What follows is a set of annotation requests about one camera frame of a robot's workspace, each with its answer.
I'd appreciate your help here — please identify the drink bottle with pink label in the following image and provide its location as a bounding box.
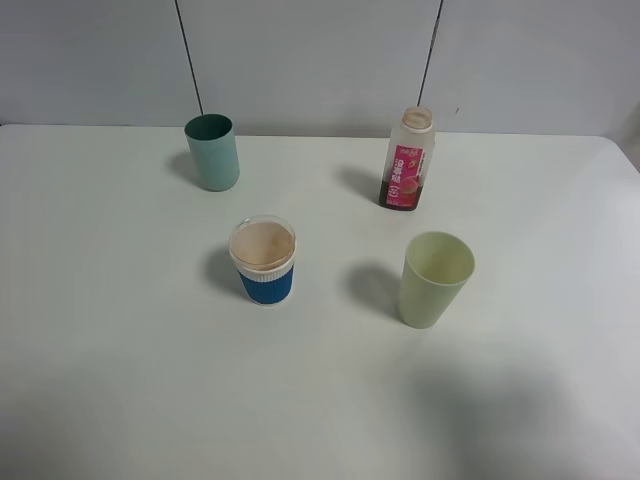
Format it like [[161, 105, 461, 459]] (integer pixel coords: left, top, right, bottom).
[[378, 106, 435, 211]]

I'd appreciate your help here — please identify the glass cup with blue sleeve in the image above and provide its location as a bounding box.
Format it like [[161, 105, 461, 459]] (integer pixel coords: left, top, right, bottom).
[[228, 215, 297, 305]]

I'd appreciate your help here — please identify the light green plastic cup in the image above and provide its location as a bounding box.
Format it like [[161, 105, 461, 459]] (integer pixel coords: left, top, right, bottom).
[[398, 231, 475, 329]]

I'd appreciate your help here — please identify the teal plastic cup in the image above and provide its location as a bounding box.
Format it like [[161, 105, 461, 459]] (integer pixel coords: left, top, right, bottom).
[[184, 114, 240, 192]]

